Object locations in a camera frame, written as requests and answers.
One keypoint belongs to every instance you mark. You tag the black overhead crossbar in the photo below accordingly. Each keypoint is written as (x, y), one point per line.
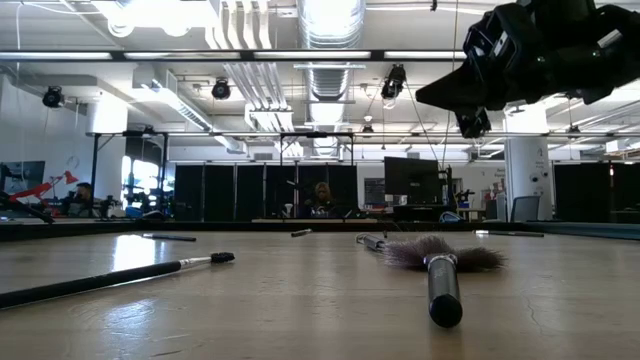
(247, 55)

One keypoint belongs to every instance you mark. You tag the dark notice board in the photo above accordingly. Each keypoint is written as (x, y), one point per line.
(374, 190)

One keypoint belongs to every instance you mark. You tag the black metal stand frame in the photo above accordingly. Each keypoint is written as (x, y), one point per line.
(94, 165)

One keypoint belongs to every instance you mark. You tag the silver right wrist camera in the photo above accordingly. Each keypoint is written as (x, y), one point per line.
(610, 39)

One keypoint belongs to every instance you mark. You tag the white ceiling pipe bundle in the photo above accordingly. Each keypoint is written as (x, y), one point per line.
(260, 85)

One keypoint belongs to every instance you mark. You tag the blue and white helmet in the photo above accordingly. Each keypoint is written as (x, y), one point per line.
(450, 217)

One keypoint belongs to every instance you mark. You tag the black brush silver ferrule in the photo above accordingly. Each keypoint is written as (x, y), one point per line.
(372, 242)

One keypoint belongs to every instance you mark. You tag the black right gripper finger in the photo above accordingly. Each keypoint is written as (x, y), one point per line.
(465, 82)
(470, 104)

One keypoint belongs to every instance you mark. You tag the white rectangular air duct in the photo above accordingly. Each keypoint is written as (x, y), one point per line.
(195, 116)

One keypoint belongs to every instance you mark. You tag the black spoolie brush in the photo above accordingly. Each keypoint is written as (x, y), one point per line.
(125, 275)

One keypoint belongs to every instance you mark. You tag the grey office chair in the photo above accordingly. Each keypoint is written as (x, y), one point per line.
(525, 209)

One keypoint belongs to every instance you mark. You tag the black computer monitor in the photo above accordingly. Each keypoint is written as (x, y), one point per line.
(412, 180)

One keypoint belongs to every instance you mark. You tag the small black ceiling lamp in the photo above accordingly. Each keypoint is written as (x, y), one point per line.
(367, 129)
(573, 129)

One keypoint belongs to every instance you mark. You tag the thin black makeup brush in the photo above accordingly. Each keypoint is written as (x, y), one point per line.
(170, 237)
(515, 233)

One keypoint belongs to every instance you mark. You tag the short black makeup brush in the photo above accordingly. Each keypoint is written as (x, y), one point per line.
(301, 233)

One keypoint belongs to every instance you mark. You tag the black hanging spot lamp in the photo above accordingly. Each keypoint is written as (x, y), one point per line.
(393, 82)

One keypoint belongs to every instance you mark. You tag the black aluminium table frame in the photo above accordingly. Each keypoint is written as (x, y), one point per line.
(225, 226)

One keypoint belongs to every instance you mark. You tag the black partition panel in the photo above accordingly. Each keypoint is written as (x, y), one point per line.
(580, 195)
(250, 192)
(345, 192)
(189, 192)
(627, 195)
(307, 172)
(280, 192)
(219, 192)

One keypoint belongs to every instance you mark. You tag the black background robot arm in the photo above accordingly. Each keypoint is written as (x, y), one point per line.
(30, 210)

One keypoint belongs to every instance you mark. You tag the dark wall screen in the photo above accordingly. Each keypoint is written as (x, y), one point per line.
(27, 172)

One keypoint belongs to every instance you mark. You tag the black fan makeup brush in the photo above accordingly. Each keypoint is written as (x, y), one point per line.
(444, 295)

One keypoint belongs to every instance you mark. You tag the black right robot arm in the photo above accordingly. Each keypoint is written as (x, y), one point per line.
(630, 60)

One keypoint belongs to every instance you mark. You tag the silver ceiling ventilation duct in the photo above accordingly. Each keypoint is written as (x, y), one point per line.
(330, 80)

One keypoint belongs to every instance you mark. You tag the red desk lamp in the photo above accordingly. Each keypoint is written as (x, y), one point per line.
(70, 177)

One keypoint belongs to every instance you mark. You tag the person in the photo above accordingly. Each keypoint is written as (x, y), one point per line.
(82, 192)
(321, 192)

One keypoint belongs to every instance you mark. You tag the white round column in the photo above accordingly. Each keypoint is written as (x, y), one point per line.
(520, 165)

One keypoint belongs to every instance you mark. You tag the black ceiling spot lamp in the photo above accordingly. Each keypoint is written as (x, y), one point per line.
(221, 90)
(52, 97)

